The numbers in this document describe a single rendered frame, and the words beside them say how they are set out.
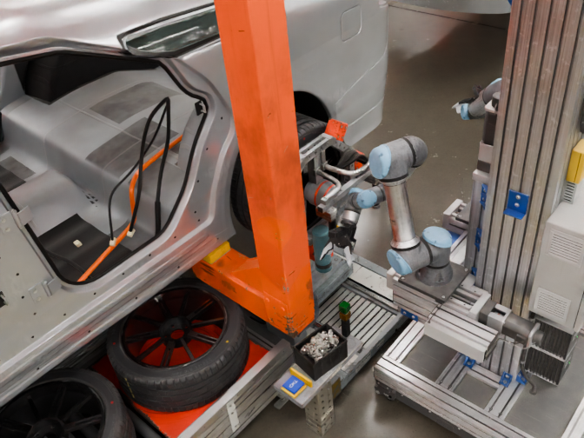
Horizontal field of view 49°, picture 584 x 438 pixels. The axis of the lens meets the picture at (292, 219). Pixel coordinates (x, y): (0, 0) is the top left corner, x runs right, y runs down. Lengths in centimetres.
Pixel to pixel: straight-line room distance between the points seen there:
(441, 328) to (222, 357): 97
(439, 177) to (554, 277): 224
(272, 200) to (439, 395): 127
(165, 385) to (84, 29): 151
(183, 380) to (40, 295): 74
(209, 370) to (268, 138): 116
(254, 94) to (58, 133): 182
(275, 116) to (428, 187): 252
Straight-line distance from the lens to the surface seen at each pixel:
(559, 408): 319
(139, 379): 296
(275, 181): 233
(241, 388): 296
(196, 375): 291
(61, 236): 334
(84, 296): 272
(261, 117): 218
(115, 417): 288
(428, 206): 442
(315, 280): 358
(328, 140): 305
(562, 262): 253
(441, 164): 483
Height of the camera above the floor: 276
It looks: 39 degrees down
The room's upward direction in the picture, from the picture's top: 7 degrees counter-clockwise
